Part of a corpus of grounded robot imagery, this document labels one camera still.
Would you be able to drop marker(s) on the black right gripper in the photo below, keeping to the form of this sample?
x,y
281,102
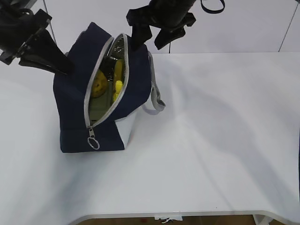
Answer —
x,y
164,14

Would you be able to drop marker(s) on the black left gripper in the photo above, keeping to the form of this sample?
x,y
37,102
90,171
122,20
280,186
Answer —
x,y
23,35

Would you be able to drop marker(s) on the yellow banana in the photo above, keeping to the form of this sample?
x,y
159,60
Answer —
x,y
117,79

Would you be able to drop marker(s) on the yellow pear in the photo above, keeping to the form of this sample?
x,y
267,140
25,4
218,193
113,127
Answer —
x,y
100,85

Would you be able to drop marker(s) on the navy blue zip bag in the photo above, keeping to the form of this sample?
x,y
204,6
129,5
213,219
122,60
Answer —
x,y
83,128

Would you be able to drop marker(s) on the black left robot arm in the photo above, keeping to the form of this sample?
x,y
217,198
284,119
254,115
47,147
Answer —
x,y
14,5

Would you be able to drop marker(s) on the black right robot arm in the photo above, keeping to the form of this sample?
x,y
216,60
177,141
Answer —
x,y
170,16

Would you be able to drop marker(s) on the white torn paper scrap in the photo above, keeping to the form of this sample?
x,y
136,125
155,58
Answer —
x,y
168,219

